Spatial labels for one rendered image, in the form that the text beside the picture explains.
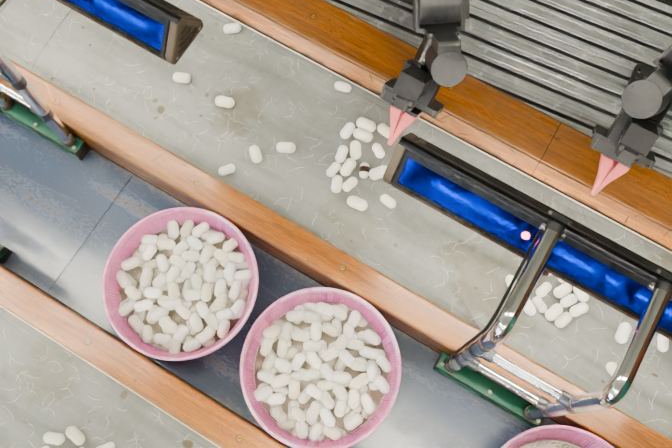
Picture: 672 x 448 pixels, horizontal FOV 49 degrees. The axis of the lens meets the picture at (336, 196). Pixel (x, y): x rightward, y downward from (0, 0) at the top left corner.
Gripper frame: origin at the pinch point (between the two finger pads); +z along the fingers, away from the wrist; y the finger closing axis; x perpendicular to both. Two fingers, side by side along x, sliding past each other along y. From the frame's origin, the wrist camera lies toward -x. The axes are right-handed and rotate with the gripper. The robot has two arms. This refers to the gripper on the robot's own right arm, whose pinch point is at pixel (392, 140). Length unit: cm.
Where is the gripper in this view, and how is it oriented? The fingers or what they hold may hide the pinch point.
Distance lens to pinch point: 131.0
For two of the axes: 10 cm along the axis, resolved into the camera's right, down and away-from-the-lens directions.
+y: 8.6, 4.9, -1.6
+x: 3.3, -2.9, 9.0
